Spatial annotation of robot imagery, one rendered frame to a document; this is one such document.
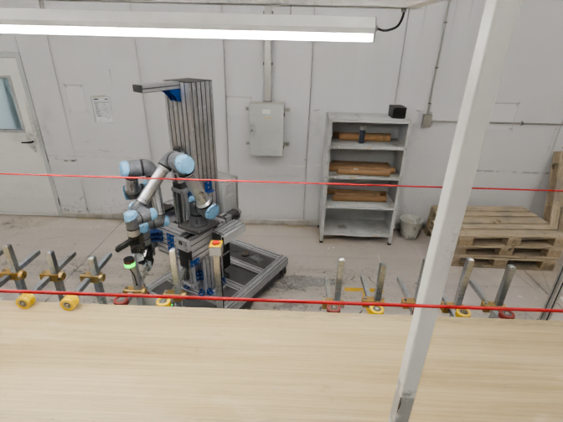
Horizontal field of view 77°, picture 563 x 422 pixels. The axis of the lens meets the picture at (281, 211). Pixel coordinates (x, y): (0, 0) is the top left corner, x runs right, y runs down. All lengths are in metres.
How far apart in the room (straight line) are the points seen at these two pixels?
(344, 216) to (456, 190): 4.02
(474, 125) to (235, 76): 3.75
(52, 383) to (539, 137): 5.22
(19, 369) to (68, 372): 0.23
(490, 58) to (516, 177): 4.60
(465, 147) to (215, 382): 1.41
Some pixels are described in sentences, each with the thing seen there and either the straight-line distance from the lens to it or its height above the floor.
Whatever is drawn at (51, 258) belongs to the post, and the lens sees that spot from 2.56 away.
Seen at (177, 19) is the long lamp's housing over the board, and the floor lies 2.36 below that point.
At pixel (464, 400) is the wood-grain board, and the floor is 0.90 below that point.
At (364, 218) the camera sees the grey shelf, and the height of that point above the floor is 0.15.
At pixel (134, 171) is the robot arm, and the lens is 2.59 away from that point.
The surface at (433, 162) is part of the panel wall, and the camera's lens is 4.92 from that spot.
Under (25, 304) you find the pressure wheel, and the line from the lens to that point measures 2.51.
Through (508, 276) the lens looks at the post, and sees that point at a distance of 2.52.
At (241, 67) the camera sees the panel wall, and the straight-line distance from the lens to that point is 4.43.
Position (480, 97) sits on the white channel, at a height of 2.20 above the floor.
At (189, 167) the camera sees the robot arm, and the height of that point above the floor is 1.57.
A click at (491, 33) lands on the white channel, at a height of 2.32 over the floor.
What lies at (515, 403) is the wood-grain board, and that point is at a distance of 2.03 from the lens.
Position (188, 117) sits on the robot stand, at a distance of 2.71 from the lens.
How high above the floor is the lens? 2.29
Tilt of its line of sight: 25 degrees down
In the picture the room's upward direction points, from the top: 1 degrees clockwise
